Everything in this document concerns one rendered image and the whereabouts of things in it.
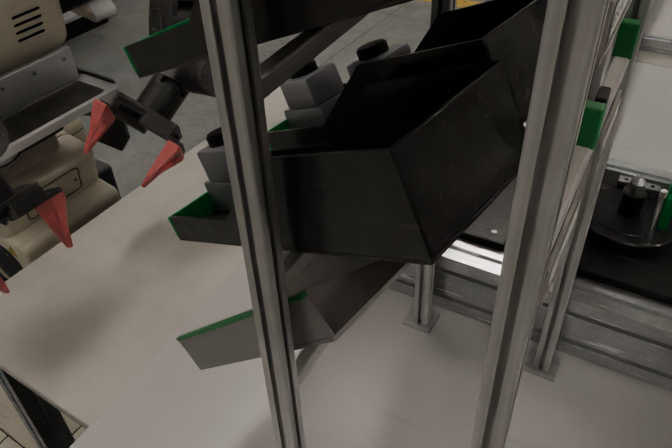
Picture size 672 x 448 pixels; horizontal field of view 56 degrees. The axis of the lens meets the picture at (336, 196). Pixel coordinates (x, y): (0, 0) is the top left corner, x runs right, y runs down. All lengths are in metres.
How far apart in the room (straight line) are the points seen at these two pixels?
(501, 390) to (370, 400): 0.45
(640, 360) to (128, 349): 0.67
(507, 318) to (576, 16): 0.17
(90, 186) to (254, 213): 0.98
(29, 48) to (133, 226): 0.34
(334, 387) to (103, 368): 0.31
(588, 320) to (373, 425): 0.30
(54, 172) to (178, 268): 0.36
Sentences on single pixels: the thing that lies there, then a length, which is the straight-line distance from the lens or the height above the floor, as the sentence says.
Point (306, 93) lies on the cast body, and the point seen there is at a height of 1.26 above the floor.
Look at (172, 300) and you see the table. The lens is 1.00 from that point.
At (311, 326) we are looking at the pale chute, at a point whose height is 1.19.
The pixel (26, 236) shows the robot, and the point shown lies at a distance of 1.30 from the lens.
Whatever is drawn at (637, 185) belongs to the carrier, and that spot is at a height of 1.04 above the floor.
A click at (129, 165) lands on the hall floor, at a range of 2.88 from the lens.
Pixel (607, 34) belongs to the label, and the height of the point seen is 1.44.
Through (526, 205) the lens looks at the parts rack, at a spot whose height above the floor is 1.37.
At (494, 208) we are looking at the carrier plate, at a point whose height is 0.97.
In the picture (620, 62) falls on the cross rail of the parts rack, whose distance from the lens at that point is 0.59.
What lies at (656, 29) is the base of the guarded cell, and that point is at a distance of 1.87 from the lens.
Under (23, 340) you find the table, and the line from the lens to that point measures 1.03.
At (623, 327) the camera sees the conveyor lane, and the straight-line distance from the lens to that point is 0.87.
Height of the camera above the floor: 1.56
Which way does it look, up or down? 38 degrees down
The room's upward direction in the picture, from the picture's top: 3 degrees counter-clockwise
